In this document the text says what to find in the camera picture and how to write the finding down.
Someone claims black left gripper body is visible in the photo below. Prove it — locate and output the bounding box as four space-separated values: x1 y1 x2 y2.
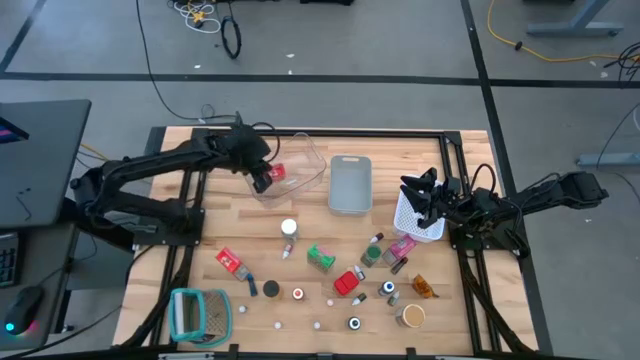
227 123 274 174

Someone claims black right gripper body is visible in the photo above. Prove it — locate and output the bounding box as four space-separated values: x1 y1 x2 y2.
435 175 464 224

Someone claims pink cereal box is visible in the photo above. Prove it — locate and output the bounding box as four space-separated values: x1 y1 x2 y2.
381 234 418 267

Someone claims white-lid spice jar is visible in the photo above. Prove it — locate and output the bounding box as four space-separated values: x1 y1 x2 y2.
279 218 300 245

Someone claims green-lid spice jar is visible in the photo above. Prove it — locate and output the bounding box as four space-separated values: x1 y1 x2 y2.
359 243 383 269

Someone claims amber glass bottle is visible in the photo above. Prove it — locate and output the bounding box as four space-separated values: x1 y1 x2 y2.
411 273 440 300

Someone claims green Apple Jacks box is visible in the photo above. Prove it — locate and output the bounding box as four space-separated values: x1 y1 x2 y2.
306 243 337 274

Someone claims red smoked paprika tin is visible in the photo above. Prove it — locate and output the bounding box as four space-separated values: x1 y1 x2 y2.
333 270 361 297

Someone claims white perforated plastic basket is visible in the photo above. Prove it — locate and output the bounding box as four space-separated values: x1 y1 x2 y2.
392 173 447 245

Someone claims clear plastic bin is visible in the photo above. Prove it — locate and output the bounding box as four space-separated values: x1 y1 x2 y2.
244 132 329 210

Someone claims grey plastic bin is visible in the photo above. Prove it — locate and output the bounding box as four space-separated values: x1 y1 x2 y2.
327 154 374 217

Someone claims teal box grater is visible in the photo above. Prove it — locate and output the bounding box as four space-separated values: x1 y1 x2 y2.
167 287 234 350

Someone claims grey desk foot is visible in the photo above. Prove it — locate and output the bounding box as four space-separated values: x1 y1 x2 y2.
574 152 640 169

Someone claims black office desk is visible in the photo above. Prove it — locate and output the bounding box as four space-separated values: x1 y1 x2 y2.
0 98 93 351

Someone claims grey desk leg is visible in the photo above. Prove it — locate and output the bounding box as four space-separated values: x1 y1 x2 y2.
525 0 625 39

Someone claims computer monitor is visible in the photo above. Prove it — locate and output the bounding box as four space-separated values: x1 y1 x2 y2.
0 115 30 146

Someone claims black keyboard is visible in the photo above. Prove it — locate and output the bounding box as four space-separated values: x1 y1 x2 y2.
0 232 22 290

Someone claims black computer mouse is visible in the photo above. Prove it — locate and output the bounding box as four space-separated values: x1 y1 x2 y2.
3 284 45 337

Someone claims black aluminium table frame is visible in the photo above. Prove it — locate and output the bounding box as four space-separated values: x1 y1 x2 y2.
117 124 554 360

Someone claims coiled black cable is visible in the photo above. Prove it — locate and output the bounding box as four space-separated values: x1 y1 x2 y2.
219 14 243 61

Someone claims long black floor cable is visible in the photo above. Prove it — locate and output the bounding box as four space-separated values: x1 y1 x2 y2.
134 0 239 124

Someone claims white cable bundle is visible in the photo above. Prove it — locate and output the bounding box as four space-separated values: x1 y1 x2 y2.
167 0 224 35

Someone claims thin yellow wire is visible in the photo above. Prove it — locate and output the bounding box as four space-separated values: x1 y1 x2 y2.
79 143 109 162

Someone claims yellow extension cable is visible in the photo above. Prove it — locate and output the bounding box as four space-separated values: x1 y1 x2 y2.
487 0 640 64

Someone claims black cable bundle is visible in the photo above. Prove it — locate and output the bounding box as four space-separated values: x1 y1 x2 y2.
602 42 640 84

